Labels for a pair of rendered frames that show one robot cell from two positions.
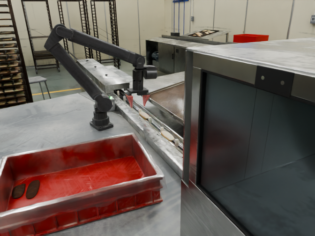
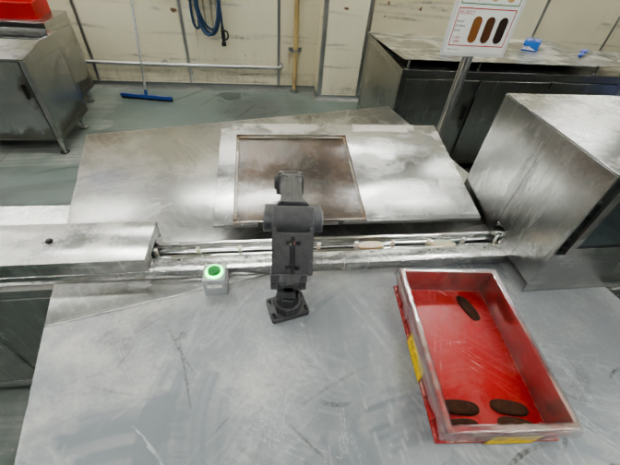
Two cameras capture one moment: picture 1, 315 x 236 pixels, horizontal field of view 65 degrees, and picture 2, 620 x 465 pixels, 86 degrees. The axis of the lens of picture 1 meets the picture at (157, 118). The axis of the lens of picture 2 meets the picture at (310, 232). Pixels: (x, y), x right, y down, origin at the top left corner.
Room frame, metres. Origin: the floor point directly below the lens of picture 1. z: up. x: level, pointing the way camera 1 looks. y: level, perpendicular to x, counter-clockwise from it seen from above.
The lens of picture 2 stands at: (1.01, 0.86, 1.72)
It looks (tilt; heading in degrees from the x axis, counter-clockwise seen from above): 44 degrees down; 285
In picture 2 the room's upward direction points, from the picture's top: 5 degrees clockwise
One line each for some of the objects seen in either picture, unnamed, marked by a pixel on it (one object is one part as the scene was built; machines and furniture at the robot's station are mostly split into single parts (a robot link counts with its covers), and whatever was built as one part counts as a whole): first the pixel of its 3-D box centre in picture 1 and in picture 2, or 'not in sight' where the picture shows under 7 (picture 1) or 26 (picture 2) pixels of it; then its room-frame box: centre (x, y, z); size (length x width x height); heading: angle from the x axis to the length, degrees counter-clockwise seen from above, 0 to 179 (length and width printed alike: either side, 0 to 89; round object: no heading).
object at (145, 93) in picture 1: (141, 98); not in sight; (1.29, 0.08, 0.94); 0.07 x 0.07 x 0.09; 25
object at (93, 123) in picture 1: (100, 118); (287, 300); (1.21, 0.30, 0.86); 0.12 x 0.09 x 0.08; 38
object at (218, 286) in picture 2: (108, 106); (216, 281); (1.45, 0.30, 0.84); 0.08 x 0.08 x 0.11; 25
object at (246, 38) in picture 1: (250, 38); (10, 5); (4.66, -1.71, 0.94); 0.51 x 0.36 x 0.13; 29
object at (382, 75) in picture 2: not in sight; (469, 102); (0.47, -2.67, 0.51); 1.93 x 1.05 x 1.02; 25
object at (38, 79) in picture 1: (35, 92); not in sight; (3.90, 1.97, 0.23); 0.36 x 0.36 x 0.46; 44
